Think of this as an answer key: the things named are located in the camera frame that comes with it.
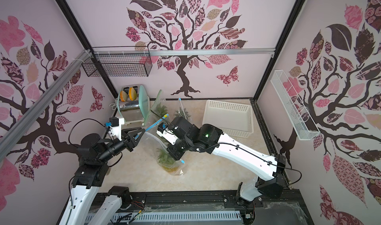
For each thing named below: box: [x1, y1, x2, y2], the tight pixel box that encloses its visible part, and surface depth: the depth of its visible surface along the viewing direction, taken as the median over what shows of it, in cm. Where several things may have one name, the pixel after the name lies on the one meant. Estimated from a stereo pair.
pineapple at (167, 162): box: [156, 148, 179, 173], surface depth 72 cm
